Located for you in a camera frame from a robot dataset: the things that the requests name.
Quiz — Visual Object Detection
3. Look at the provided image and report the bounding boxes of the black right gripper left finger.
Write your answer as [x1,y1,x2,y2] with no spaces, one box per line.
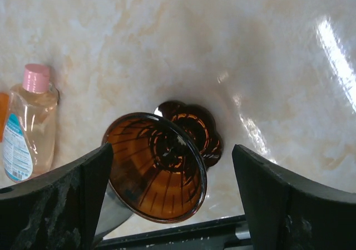
[1,143,113,249]

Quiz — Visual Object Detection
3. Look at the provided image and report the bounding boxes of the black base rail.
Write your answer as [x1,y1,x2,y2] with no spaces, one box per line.
[95,215,253,249]

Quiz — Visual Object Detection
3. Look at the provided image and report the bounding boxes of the amber glass coffee dripper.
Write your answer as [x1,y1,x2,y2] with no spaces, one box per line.
[102,101,223,223]

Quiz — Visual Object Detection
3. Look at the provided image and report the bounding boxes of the baby oil bottle pink cap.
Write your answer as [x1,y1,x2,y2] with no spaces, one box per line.
[3,63,58,182]

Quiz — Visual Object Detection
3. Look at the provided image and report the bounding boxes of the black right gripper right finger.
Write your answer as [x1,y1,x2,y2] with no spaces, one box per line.
[232,145,355,249]

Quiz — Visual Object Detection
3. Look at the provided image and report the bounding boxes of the orange liquid glass carafe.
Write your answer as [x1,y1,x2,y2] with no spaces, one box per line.
[0,92,9,142]

